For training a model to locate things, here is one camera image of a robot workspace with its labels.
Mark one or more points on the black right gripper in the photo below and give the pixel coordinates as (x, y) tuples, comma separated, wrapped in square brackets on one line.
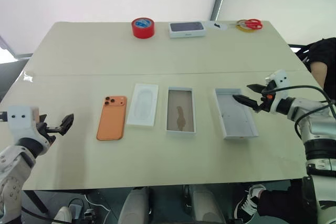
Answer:
[(267, 100)]

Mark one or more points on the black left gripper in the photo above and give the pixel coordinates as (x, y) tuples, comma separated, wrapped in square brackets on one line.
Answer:
[(44, 129)]

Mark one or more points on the person's bare forearm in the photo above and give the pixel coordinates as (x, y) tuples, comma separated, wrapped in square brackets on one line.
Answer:
[(318, 73)]

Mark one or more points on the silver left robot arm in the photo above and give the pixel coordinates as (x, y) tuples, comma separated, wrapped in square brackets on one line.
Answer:
[(11, 171)]

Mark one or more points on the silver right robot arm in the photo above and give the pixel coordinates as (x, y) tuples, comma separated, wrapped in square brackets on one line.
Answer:
[(315, 119)]

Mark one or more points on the white empty box lid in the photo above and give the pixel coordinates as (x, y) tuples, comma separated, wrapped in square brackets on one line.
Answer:
[(235, 116)]

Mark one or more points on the white box base brown inside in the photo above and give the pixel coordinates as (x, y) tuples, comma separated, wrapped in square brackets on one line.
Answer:
[(181, 111)]

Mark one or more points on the white plastic phone tray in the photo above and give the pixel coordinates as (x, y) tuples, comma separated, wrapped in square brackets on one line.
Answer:
[(143, 106)]

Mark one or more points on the closed white phone box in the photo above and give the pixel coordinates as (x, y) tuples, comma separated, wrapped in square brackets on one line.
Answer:
[(187, 30)]

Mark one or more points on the orange smartphone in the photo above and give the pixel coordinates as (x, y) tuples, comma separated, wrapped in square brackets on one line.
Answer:
[(111, 119)]

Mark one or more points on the yellow tape roll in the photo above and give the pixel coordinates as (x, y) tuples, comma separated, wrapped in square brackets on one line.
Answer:
[(242, 27)]

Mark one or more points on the dark grey side panel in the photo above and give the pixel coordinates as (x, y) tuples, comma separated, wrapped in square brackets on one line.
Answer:
[(10, 74)]

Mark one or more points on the small black clip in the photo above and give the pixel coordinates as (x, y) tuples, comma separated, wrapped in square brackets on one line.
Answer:
[(217, 25)]

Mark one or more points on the black table leg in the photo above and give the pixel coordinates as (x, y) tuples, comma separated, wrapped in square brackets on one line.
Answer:
[(35, 201)]

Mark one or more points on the person's black shirt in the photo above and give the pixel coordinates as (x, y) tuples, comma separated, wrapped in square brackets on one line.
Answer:
[(328, 58)]

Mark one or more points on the grey rounded shape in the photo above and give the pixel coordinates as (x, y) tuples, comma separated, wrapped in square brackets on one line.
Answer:
[(134, 207), (206, 207)]

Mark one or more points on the black and white sneaker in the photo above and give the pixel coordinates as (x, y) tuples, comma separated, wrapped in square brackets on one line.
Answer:
[(248, 203)]

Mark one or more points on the person's black trouser leg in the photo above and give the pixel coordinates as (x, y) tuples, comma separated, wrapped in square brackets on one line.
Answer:
[(281, 204)]

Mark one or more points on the red tape roll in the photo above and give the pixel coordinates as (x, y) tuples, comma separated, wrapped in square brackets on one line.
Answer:
[(143, 28)]

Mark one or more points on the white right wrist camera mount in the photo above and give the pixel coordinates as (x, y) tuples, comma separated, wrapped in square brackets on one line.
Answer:
[(279, 82)]

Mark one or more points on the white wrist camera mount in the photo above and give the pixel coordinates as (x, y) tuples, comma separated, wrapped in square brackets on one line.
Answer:
[(279, 82), (22, 120)]

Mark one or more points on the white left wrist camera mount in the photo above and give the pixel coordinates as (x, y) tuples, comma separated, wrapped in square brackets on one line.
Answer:
[(22, 120)]

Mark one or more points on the black chair frame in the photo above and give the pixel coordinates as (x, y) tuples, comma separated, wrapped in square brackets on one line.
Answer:
[(302, 52)]

